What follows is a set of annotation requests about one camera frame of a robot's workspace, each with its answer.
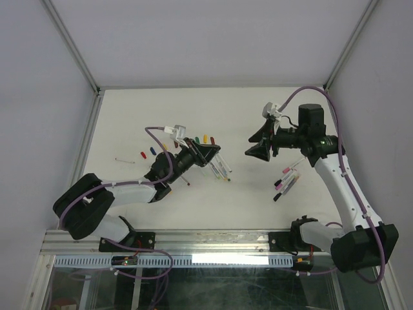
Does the magenta cap marker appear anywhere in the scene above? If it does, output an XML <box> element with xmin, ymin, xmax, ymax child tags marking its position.
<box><xmin>276</xmin><ymin>170</ymin><xmax>299</xmax><ymax>191</ymax></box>

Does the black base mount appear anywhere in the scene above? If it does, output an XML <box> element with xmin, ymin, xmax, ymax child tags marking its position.
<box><xmin>92</xmin><ymin>215</ymin><xmax>156</xmax><ymax>253</ymax></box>
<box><xmin>268</xmin><ymin>216</ymin><xmax>331</xmax><ymax>256</ymax></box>

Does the pink cap marker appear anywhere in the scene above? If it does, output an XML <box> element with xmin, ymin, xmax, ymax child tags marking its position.
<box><xmin>282</xmin><ymin>157</ymin><xmax>306</xmax><ymax>174</ymax></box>

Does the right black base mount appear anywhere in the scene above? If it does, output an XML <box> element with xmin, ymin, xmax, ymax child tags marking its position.
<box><xmin>268</xmin><ymin>216</ymin><xmax>331</xmax><ymax>256</ymax></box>

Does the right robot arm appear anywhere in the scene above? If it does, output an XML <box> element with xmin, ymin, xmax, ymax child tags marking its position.
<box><xmin>245</xmin><ymin>103</ymin><xmax>399</xmax><ymax>273</ymax></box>

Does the white slotted cable duct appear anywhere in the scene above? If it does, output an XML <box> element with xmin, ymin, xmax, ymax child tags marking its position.
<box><xmin>54</xmin><ymin>253</ymin><xmax>294</xmax><ymax>269</ymax></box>

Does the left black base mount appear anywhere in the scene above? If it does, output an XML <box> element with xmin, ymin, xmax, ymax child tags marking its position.
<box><xmin>92</xmin><ymin>215</ymin><xmax>156</xmax><ymax>253</ymax></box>

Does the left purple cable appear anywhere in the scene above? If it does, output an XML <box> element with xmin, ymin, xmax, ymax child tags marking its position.
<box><xmin>57</xmin><ymin>125</ymin><xmax>175</xmax><ymax>310</ymax></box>

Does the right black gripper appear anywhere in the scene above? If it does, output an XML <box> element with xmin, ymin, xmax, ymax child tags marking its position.
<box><xmin>245</xmin><ymin>119</ymin><xmax>306</xmax><ymax>161</ymax></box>

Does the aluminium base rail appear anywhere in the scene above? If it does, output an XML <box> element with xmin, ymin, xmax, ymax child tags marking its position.
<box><xmin>41</xmin><ymin>229</ymin><xmax>387</xmax><ymax>259</ymax></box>

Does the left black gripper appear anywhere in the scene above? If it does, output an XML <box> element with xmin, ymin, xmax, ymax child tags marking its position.
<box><xmin>167</xmin><ymin>138</ymin><xmax>220</xmax><ymax>184</ymax></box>

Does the black cap marker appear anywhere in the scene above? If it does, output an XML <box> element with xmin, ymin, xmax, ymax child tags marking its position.
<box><xmin>273</xmin><ymin>175</ymin><xmax>300</xmax><ymax>202</ymax></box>

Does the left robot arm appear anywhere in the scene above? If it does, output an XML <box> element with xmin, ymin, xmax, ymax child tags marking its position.
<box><xmin>53</xmin><ymin>138</ymin><xmax>221</xmax><ymax>251</ymax></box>

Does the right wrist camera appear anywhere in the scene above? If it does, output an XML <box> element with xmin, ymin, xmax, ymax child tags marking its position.
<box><xmin>262</xmin><ymin>102</ymin><xmax>283</xmax><ymax>134</ymax></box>

